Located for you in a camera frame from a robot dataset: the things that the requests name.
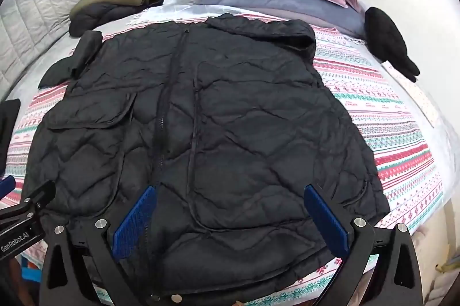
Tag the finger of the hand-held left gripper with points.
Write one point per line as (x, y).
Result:
(6, 188)
(41, 196)

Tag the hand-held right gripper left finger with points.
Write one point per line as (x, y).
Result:
(134, 223)

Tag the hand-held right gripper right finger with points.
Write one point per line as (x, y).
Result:
(329, 223)

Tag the black quilted jacket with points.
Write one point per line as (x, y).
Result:
(233, 112)

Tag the black cloth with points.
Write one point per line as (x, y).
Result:
(9, 133)

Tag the striped patterned blanket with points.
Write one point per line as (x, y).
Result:
(377, 119)

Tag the pale patterned cloth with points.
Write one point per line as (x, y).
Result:
(413, 94)

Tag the dark navy puffer jacket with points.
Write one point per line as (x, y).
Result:
(90, 16)

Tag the grey quilted headboard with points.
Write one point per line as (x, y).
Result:
(36, 4)

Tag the black fleece garment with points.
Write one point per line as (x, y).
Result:
(386, 36)

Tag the mauve folded blanket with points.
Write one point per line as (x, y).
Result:
(284, 12)

